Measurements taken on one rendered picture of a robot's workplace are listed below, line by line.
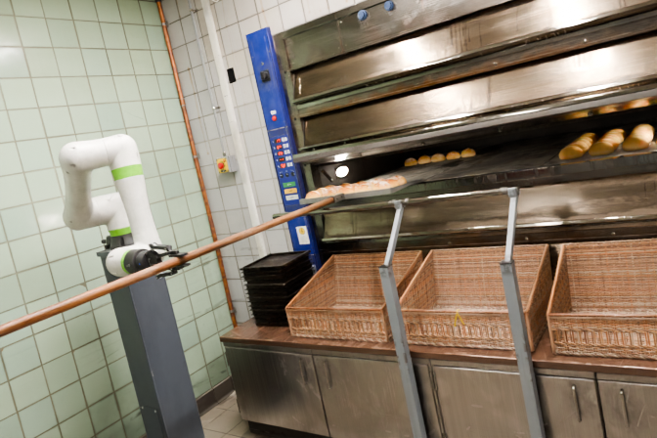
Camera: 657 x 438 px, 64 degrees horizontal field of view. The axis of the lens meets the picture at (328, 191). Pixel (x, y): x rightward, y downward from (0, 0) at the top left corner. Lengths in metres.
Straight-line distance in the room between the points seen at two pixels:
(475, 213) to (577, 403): 0.91
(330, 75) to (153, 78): 1.20
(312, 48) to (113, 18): 1.22
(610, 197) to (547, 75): 0.56
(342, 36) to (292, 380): 1.73
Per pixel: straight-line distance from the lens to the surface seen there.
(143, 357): 2.61
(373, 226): 2.76
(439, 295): 2.63
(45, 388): 3.00
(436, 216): 2.60
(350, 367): 2.46
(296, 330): 2.63
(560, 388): 2.10
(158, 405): 2.66
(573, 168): 2.38
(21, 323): 1.60
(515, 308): 1.94
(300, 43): 2.91
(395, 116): 2.60
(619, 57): 2.34
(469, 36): 2.46
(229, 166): 3.23
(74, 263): 3.01
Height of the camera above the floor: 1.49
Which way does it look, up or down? 6 degrees down
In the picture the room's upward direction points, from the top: 12 degrees counter-clockwise
